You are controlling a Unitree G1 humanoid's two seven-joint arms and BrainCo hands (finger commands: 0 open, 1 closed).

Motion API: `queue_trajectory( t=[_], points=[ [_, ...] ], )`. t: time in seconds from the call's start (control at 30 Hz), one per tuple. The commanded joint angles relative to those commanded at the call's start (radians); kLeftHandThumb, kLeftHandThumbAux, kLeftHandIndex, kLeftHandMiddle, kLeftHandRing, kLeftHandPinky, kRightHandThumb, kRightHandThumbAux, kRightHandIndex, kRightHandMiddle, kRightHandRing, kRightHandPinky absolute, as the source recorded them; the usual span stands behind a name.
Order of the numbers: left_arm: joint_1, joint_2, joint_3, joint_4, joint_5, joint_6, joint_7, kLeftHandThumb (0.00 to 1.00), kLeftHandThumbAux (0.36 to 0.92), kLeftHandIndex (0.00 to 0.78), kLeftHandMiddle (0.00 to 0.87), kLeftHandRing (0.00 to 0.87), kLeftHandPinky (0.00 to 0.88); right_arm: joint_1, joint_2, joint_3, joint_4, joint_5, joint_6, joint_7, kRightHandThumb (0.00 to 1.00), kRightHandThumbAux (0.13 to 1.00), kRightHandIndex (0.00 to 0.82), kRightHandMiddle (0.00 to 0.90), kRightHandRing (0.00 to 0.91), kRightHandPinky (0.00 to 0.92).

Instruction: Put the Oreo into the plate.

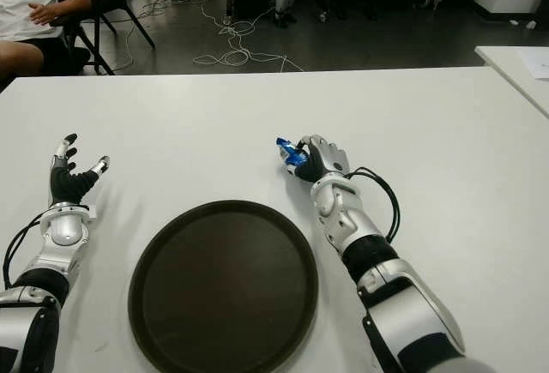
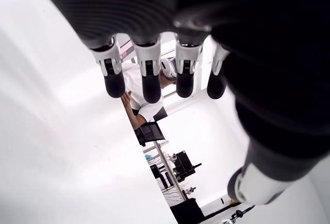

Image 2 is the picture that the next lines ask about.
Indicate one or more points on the long beige wooden bar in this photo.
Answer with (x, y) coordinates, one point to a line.
(166, 162)

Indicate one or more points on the white VR headset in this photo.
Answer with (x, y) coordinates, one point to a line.
(167, 68)

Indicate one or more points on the pink lit screen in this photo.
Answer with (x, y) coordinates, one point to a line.
(126, 49)

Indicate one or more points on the seated person in white shirt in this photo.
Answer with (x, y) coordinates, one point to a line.
(144, 108)

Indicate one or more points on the black equipment rack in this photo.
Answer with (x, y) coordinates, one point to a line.
(184, 163)

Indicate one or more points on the black cabinet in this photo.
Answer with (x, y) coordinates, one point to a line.
(187, 212)

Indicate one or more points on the black folding chair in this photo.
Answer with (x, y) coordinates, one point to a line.
(150, 132)

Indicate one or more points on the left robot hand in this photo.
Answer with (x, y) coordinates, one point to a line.
(232, 15)

